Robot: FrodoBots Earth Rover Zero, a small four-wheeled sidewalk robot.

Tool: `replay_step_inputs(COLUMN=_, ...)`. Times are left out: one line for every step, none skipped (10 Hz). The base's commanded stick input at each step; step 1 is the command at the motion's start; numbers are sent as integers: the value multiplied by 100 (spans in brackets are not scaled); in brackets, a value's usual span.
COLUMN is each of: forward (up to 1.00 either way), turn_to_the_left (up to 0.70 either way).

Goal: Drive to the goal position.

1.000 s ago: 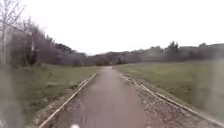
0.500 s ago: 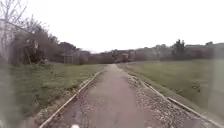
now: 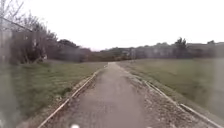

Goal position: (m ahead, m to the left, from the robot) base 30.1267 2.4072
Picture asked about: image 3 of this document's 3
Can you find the pale path edging strip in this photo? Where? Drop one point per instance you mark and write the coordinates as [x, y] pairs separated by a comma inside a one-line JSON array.
[[173, 101], [71, 97]]

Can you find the robot's own part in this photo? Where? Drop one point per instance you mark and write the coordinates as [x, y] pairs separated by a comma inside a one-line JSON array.
[[75, 126]]

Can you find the grass field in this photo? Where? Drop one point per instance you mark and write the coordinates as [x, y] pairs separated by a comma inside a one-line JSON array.
[[36, 83], [186, 75]]

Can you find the row of distant trees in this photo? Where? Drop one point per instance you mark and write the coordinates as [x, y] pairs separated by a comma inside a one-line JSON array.
[[166, 50]]

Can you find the grey gravel path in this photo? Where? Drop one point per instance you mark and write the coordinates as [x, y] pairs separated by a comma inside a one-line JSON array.
[[111, 100]]

